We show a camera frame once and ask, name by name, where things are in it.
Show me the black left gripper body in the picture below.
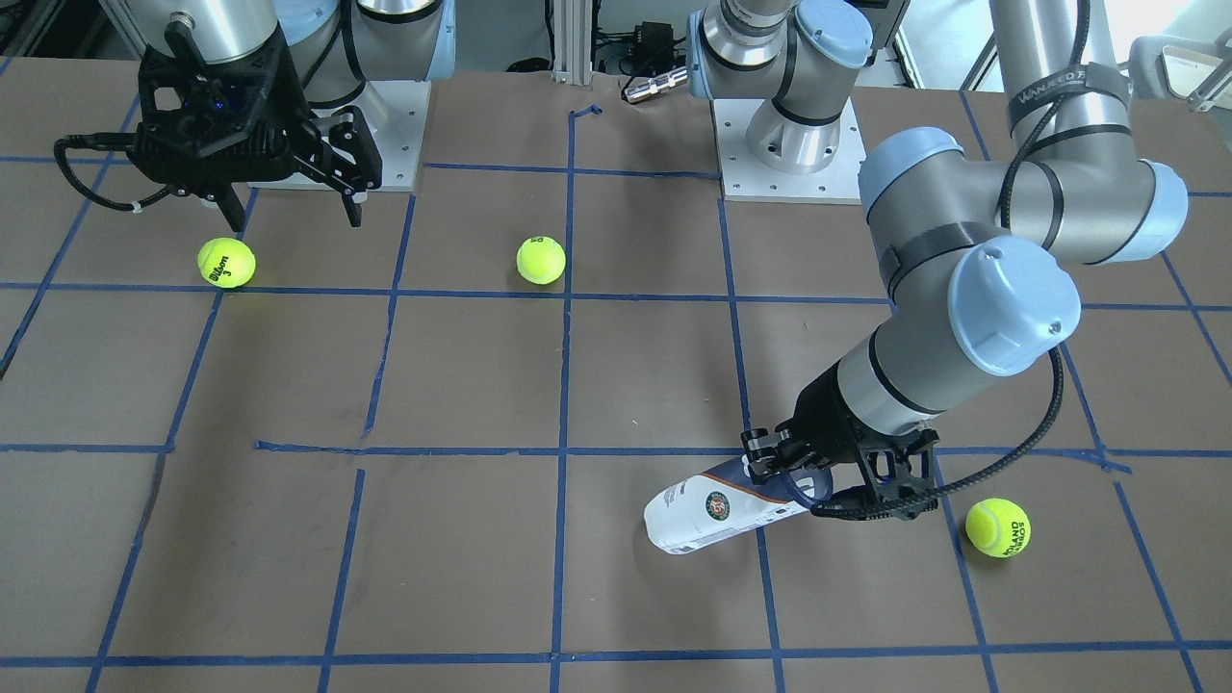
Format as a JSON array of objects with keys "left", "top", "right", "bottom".
[{"left": 770, "top": 367, "right": 940, "bottom": 522}]

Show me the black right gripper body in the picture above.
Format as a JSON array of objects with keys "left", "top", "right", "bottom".
[{"left": 128, "top": 18, "right": 324, "bottom": 199}]

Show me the white tennis ball can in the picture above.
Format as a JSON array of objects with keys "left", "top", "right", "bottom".
[{"left": 643, "top": 455, "right": 834, "bottom": 555}]

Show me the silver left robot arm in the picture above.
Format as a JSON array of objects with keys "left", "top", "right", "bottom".
[{"left": 644, "top": 1, "right": 1189, "bottom": 552}]

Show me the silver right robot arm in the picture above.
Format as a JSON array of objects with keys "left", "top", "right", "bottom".
[{"left": 124, "top": 1, "right": 457, "bottom": 231}]

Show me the yellow tennis ball front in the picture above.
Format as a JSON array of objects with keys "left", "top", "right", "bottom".
[{"left": 196, "top": 237, "right": 257, "bottom": 289}]

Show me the yellow Roland Garros tennis ball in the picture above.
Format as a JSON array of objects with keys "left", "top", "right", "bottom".
[{"left": 963, "top": 499, "right": 1032, "bottom": 559}]

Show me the yellow tennis ball near gripper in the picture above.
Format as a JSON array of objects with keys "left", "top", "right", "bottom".
[{"left": 515, "top": 236, "right": 567, "bottom": 285}]

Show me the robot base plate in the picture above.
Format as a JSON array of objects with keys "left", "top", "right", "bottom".
[
  {"left": 248, "top": 80, "right": 432, "bottom": 194},
  {"left": 712, "top": 97, "right": 866, "bottom": 205}
]

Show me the aluminium frame post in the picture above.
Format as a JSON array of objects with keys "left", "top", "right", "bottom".
[{"left": 549, "top": 0, "right": 595, "bottom": 90}]

